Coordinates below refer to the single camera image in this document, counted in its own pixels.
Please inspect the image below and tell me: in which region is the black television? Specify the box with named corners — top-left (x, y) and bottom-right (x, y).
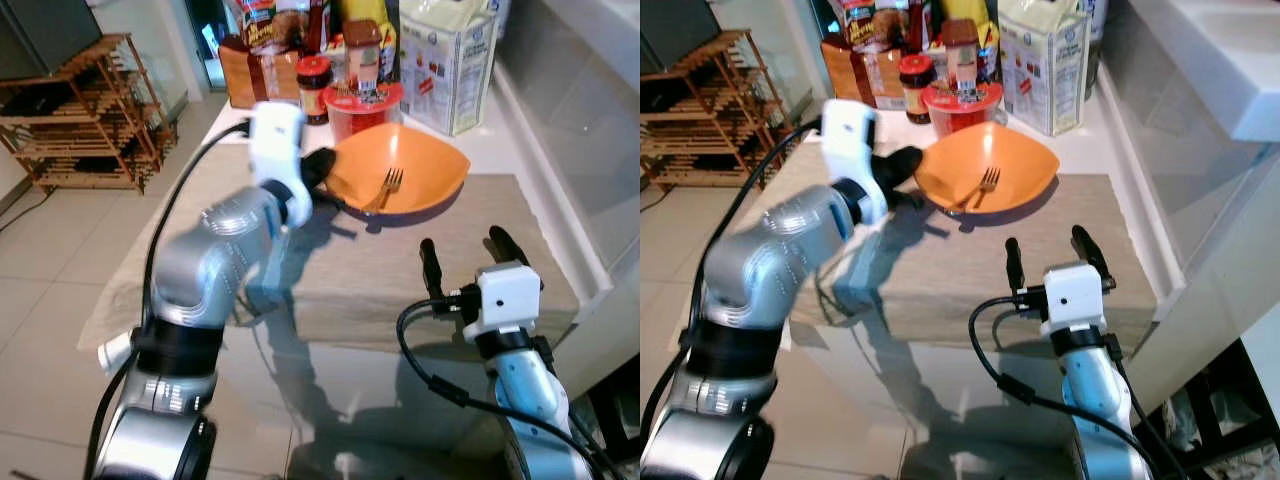
top-left (0, 0), bottom-right (104, 81)
top-left (640, 0), bottom-right (701, 73)

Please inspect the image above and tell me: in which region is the orange plastic bowl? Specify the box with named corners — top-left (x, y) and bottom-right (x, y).
top-left (325, 122), bottom-right (471, 216)
top-left (913, 120), bottom-right (1061, 214)

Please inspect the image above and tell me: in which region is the metal fork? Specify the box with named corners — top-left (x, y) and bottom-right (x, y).
top-left (950, 167), bottom-right (1001, 213)
top-left (362, 167), bottom-right (404, 214)

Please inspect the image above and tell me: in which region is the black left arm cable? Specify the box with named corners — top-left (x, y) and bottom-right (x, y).
top-left (82, 120), bottom-right (253, 480)
top-left (640, 120), bottom-right (826, 471)

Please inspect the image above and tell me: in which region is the black stool frame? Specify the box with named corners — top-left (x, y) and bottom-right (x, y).
top-left (1150, 340), bottom-right (1280, 480)
top-left (575, 355), bottom-right (641, 466)

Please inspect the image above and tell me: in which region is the white crumpled cloth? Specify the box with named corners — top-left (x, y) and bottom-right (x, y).
top-left (1175, 395), bottom-right (1280, 480)

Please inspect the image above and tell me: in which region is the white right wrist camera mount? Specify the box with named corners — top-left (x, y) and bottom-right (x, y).
top-left (1040, 263), bottom-right (1108, 336)
top-left (463, 262), bottom-right (541, 336)

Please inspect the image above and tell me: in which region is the brown-lidded drink powder bottle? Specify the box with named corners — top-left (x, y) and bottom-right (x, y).
top-left (343, 20), bottom-right (384, 91)
top-left (943, 18), bottom-right (983, 91)

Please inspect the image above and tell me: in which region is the white cracker package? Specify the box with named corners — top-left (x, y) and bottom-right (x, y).
top-left (398, 0), bottom-right (499, 138)
top-left (998, 0), bottom-right (1093, 138)

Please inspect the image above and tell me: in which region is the brown bread loaf bag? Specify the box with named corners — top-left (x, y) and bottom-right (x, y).
top-left (820, 33), bottom-right (906, 109)
top-left (218, 35), bottom-right (301, 109)

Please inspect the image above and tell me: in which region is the red instant noodle cup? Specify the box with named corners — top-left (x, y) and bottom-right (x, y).
top-left (922, 80), bottom-right (1004, 138)
top-left (322, 80), bottom-right (404, 141)

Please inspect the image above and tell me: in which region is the dark red sauce bottle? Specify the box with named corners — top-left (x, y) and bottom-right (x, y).
top-left (305, 0), bottom-right (336, 56)
top-left (905, 0), bottom-right (936, 56)

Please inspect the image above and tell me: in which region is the white table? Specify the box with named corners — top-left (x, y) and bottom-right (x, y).
top-left (1125, 140), bottom-right (1280, 413)
top-left (555, 265), bottom-right (641, 401)

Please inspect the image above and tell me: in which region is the dark jar with red lid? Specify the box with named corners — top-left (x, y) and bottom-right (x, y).
top-left (296, 55), bottom-right (333, 126)
top-left (898, 53), bottom-right (936, 126)

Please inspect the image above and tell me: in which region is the wooden slatted shelf rack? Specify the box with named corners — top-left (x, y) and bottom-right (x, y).
top-left (0, 33), bottom-right (176, 196)
top-left (640, 28), bottom-right (766, 191)

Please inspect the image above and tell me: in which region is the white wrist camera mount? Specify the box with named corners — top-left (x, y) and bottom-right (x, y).
top-left (1040, 263), bottom-right (1108, 336)
top-left (820, 98), bottom-right (886, 226)
top-left (463, 262), bottom-right (541, 336)
top-left (247, 100), bottom-right (308, 201)

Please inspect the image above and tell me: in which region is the beige woven table mat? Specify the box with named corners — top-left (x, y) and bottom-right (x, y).
top-left (78, 150), bottom-right (581, 353)
top-left (735, 150), bottom-right (1161, 351)

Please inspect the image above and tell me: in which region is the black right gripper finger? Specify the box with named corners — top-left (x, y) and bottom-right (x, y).
top-left (1070, 225), bottom-right (1117, 291)
top-left (1004, 237), bottom-right (1027, 297)
top-left (420, 238), bottom-right (446, 301)
top-left (487, 226), bottom-right (531, 267)

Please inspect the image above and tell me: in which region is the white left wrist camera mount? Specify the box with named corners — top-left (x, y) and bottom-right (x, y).
top-left (820, 98), bottom-right (886, 226)
top-left (247, 100), bottom-right (308, 201)

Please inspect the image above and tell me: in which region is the red printed cereal bag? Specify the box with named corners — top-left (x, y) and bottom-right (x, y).
top-left (232, 0), bottom-right (311, 56)
top-left (835, 0), bottom-right (911, 53)

